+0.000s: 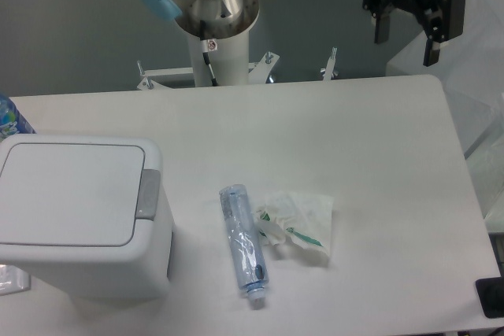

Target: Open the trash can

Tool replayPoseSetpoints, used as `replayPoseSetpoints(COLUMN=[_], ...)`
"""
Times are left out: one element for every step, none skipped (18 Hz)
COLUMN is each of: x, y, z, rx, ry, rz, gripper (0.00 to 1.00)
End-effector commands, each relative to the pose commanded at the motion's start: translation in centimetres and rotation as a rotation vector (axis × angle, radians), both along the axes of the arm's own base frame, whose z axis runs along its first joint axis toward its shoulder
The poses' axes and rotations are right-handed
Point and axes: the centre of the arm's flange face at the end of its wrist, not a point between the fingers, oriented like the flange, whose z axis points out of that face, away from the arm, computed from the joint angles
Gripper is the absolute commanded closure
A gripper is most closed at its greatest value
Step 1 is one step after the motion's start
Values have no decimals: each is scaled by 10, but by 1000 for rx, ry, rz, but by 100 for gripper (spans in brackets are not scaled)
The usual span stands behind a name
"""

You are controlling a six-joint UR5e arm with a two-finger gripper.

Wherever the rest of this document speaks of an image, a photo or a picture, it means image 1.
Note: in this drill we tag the white push-button trash can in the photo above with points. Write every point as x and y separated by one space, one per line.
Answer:
87 214

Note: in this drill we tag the blue labelled bottle at left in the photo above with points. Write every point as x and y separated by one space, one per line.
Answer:
12 120

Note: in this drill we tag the clear plastic packet lower left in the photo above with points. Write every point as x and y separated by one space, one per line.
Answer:
13 280

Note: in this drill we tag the crumpled white green wrapper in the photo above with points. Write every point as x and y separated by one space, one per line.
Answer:
301 218

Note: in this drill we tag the crushed clear plastic bottle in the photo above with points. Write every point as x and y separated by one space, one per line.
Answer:
243 239

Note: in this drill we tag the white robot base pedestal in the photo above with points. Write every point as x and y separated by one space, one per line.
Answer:
220 56

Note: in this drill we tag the silver table clamp screw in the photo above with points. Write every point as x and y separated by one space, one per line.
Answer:
328 72

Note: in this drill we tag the translucent plastic storage box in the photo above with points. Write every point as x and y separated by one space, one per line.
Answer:
470 69

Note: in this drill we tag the black device at table edge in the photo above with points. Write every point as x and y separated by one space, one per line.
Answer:
490 293

